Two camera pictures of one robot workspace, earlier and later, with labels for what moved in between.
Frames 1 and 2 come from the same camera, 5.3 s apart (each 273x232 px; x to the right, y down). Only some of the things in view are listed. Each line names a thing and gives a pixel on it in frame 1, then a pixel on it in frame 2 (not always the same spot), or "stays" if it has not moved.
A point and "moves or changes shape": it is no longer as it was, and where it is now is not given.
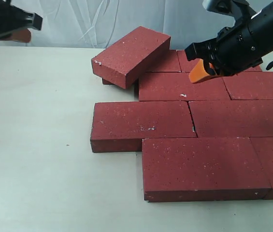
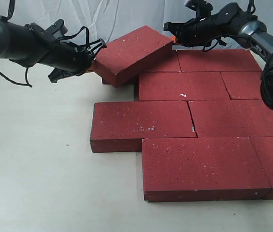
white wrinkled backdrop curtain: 89,25 stays
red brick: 126,60 moves or changes shape
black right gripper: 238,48 to 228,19
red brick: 240,118 stays
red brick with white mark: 165,86 stays
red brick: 121,126 stays
